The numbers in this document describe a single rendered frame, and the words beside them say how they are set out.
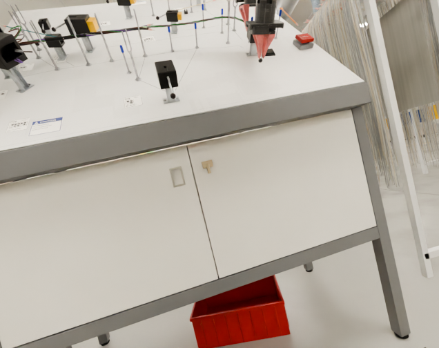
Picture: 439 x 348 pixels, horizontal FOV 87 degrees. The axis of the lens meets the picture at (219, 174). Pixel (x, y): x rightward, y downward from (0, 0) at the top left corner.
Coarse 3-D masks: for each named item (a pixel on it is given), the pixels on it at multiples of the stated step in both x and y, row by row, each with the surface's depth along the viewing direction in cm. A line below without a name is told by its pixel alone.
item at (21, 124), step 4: (12, 120) 60; (16, 120) 60; (20, 120) 60; (24, 120) 60; (28, 120) 60; (8, 124) 59; (12, 124) 59; (16, 124) 59; (20, 124) 59; (24, 124) 59; (28, 124) 59; (8, 128) 58; (12, 128) 58; (16, 128) 58; (20, 128) 58; (24, 128) 58; (8, 132) 57
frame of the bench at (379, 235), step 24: (360, 120) 76; (360, 144) 75; (384, 216) 77; (336, 240) 73; (360, 240) 75; (384, 240) 77; (264, 264) 69; (288, 264) 70; (312, 264) 133; (384, 264) 77; (192, 288) 65; (216, 288) 66; (384, 288) 80; (120, 312) 61; (144, 312) 62; (48, 336) 58; (72, 336) 59; (96, 336) 60; (408, 336) 78
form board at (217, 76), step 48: (144, 0) 121; (192, 0) 121; (48, 48) 86; (96, 48) 86; (144, 48) 86; (192, 48) 86; (240, 48) 86; (288, 48) 87; (48, 96) 67; (96, 96) 67; (144, 96) 67; (192, 96) 67; (240, 96) 67; (288, 96) 68; (0, 144) 55
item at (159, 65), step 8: (160, 64) 59; (168, 64) 59; (160, 72) 56; (168, 72) 57; (176, 72) 57; (160, 80) 58; (168, 80) 57; (176, 80) 59; (168, 88) 62; (168, 96) 64; (176, 96) 67
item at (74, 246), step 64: (0, 192) 56; (64, 192) 59; (128, 192) 62; (192, 192) 65; (0, 256) 56; (64, 256) 59; (128, 256) 61; (192, 256) 65; (0, 320) 56; (64, 320) 58
